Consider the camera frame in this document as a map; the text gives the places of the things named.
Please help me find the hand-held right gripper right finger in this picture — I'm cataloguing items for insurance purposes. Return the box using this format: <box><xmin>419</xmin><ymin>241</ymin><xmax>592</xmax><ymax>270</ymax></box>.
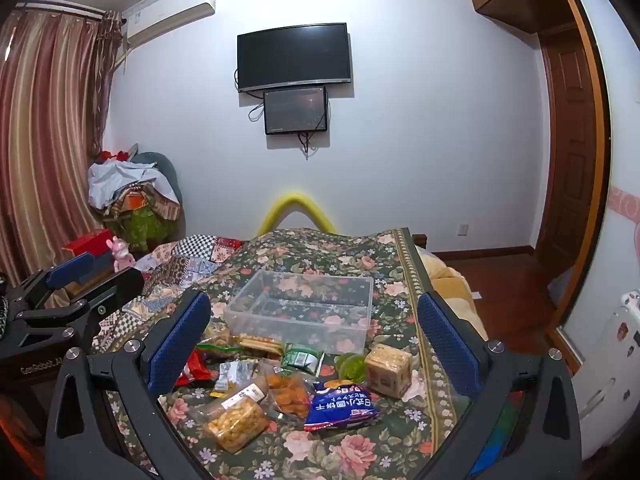
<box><xmin>417</xmin><ymin>290</ymin><xmax>583</xmax><ymax>480</ymax></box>

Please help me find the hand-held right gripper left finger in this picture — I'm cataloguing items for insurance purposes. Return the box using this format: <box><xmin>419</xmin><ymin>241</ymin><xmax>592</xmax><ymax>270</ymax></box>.
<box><xmin>45</xmin><ymin>290</ymin><xmax>213</xmax><ymax>480</ymax></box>

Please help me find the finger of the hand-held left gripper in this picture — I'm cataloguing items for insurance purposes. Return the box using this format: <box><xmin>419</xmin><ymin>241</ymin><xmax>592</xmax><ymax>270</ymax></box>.
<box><xmin>75</xmin><ymin>266</ymin><xmax>146</xmax><ymax>333</ymax></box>
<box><xmin>15</xmin><ymin>251</ymin><xmax>97</xmax><ymax>306</ymax></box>

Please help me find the red snack packet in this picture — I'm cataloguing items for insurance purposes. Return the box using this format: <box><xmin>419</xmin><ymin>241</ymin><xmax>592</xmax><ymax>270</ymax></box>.
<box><xmin>174</xmin><ymin>349</ymin><xmax>217</xmax><ymax>387</ymax></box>

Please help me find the clear green-edged snack packet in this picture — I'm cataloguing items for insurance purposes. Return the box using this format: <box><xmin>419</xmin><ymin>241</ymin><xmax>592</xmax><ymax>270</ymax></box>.
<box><xmin>197</xmin><ymin>321</ymin><xmax>240</xmax><ymax>353</ymax></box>

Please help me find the small silver snack packet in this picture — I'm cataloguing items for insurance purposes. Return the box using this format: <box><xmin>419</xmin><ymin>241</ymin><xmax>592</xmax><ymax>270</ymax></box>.
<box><xmin>212</xmin><ymin>359</ymin><xmax>258</xmax><ymax>398</ymax></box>

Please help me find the tan cube bread packet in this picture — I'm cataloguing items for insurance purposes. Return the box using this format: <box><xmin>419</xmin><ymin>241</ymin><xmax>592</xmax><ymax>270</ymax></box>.
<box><xmin>363</xmin><ymin>344</ymin><xmax>414</xmax><ymax>399</ymax></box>

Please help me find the clear bag of yellow crackers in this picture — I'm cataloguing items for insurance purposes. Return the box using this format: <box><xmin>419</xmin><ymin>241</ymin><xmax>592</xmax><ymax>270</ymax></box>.
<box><xmin>201</xmin><ymin>384</ymin><xmax>272</xmax><ymax>455</ymax></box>

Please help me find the green round snack packet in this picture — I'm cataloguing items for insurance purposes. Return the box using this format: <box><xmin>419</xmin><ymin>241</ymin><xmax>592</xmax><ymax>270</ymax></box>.
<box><xmin>336</xmin><ymin>353</ymin><xmax>369</xmax><ymax>382</ymax></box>

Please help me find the blue snack bag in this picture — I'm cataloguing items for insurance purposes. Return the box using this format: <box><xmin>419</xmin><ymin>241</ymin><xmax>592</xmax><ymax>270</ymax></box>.
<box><xmin>304</xmin><ymin>379</ymin><xmax>382</xmax><ymax>433</ymax></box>

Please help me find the clear bag of orange fried snacks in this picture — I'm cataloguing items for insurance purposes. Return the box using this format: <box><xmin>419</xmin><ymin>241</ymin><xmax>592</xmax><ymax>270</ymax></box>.
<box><xmin>264</xmin><ymin>371</ymin><xmax>315</xmax><ymax>422</ymax></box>

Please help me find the clear plastic storage container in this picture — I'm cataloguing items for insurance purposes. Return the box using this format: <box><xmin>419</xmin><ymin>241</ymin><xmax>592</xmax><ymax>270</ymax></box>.
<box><xmin>222</xmin><ymin>269</ymin><xmax>376</xmax><ymax>353</ymax></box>

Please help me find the red box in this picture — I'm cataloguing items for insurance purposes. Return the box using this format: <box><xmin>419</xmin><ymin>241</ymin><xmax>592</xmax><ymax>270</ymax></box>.
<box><xmin>61</xmin><ymin>228</ymin><xmax>114</xmax><ymax>257</ymax></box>

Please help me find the pink plush toy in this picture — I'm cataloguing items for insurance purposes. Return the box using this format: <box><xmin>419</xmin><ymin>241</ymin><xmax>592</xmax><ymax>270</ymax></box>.
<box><xmin>106</xmin><ymin>236</ymin><xmax>137</xmax><ymax>272</ymax></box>

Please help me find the patchwork quilt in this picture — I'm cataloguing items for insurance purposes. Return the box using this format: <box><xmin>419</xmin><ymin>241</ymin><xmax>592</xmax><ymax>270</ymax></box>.
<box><xmin>90</xmin><ymin>234</ymin><xmax>246</xmax><ymax>356</ymax></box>

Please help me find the clear packet of long biscuits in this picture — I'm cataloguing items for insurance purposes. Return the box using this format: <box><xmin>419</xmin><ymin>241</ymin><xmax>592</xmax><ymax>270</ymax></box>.
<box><xmin>236</xmin><ymin>335</ymin><xmax>284</xmax><ymax>359</ymax></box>

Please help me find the pile of clothes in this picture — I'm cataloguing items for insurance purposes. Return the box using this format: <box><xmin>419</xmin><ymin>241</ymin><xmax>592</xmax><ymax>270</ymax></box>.
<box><xmin>87</xmin><ymin>146</ymin><xmax>182</xmax><ymax>255</ymax></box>

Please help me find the green and white snack packet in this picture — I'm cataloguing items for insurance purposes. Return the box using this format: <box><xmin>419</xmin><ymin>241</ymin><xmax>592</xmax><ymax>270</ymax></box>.
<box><xmin>281</xmin><ymin>341</ymin><xmax>327</xmax><ymax>377</ymax></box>

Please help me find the floral blanket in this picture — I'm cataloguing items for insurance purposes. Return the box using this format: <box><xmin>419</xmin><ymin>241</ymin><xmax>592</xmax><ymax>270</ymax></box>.
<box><xmin>100</xmin><ymin>227</ymin><xmax>488</xmax><ymax>480</ymax></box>

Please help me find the striped brown curtain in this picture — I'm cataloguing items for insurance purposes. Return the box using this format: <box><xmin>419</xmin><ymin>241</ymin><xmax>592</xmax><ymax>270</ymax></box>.
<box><xmin>0</xmin><ymin>2</ymin><xmax>124</xmax><ymax>288</ymax></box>

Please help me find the white appliance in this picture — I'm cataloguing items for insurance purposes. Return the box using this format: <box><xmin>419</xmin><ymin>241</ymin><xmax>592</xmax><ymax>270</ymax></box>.
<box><xmin>570</xmin><ymin>289</ymin><xmax>640</xmax><ymax>463</ymax></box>

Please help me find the yellow foam tube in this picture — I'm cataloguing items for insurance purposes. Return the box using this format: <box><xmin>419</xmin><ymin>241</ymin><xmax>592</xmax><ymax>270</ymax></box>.
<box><xmin>256</xmin><ymin>190</ymin><xmax>339</xmax><ymax>237</ymax></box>

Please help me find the brown wooden door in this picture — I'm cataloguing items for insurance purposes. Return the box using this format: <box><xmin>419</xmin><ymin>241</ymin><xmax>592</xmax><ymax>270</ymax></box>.
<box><xmin>536</xmin><ymin>35</ymin><xmax>603</xmax><ymax>273</ymax></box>

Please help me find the white air conditioner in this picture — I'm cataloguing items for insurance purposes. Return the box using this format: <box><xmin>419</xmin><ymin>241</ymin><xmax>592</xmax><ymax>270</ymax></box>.
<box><xmin>124</xmin><ymin>0</ymin><xmax>217</xmax><ymax>52</ymax></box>

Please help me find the small black wall monitor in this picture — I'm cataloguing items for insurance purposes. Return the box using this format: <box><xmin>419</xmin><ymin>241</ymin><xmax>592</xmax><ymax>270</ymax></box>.
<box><xmin>263</xmin><ymin>86</ymin><xmax>329</xmax><ymax>136</ymax></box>

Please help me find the black wall television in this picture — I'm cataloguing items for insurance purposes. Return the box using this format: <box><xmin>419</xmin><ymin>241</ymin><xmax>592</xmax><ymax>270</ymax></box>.
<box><xmin>236</xmin><ymin>22</ymin><xmax>350</xmax><ymax>94</ymax></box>

